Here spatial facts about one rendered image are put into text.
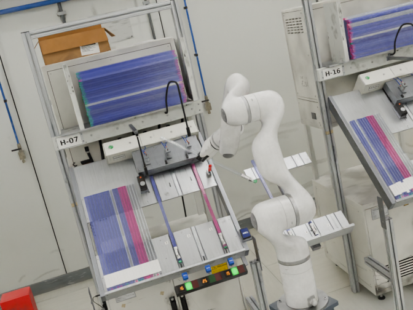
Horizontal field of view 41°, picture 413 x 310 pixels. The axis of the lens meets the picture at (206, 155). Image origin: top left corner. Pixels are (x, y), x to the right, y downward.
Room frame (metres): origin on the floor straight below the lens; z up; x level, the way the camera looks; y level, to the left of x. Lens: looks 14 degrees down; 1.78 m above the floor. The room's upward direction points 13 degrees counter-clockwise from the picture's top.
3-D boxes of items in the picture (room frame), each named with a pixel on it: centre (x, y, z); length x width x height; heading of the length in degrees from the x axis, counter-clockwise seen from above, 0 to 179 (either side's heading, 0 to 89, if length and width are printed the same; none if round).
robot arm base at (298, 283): (1.85, -0.23, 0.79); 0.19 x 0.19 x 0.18
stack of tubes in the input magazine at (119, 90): (2.83, 0.29, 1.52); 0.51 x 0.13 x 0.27; 102
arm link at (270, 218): (1.84, -0.19, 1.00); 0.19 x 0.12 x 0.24; 102
